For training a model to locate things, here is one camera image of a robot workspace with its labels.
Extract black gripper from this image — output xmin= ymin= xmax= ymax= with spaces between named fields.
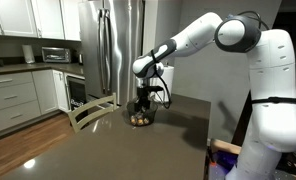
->
xmin=135 ymin=86 xmax=163 ymax=112

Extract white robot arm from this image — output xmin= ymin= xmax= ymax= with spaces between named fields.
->
xmin=132 ymin=12 xmax=296 ymax=180

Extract snack packets in basket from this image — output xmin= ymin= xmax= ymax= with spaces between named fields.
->
xmin=130 ymin=113 xmax=150 ymax=126

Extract white paper towel roll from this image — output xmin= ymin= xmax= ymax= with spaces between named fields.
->
xmin=133 ymin=63 xmax=174 ymax=103

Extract pale green dining chair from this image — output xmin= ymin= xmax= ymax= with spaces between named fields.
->
xmin=68 ymin=93 xmax=117 ymax=133

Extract stainless steel refrigerator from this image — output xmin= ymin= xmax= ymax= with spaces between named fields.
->
xmin=78 ymin=0 xmax=144 ymax=105

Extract silver toaster oven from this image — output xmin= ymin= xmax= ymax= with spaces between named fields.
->
xmin=42 ymin=47 xmax=71 ymax=63

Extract white lower kitchen cabinets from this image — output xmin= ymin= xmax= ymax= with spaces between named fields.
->
xmin=0 ymin=69 xmax=70 ymax=133

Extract white kitchen cabinets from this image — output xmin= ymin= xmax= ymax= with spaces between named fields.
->
xmin=0 ymin=0 xmax=82 ymax=41
xmin=0 ymin=69 xmax=70 ymax=133

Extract white upper kitchen cabinets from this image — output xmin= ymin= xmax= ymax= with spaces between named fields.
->
xmin=0 ymin=0 xmax=82 ymax=41

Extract black wire mesh basket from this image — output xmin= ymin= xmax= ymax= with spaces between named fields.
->
xmin=126 ymin=101 xmax=158 ymax=127

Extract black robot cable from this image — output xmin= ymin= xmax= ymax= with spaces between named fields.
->
xmin=149 ymin=49 xmax=172 ymax=110

